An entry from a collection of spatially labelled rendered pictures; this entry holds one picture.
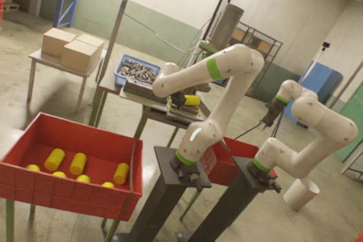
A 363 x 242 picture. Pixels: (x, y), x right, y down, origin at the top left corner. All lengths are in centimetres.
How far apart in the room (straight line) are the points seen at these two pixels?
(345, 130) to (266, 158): 49
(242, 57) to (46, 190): 98
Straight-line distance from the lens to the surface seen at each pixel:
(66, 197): 109
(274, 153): 135
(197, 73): 94
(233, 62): 87
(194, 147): 99
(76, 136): 134
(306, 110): 104
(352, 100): 724
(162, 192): 119
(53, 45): 287
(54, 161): 126
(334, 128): 106
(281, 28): 775
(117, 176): 127
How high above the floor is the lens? 160
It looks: 23 degrees down
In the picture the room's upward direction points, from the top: 25 degrees clockwise
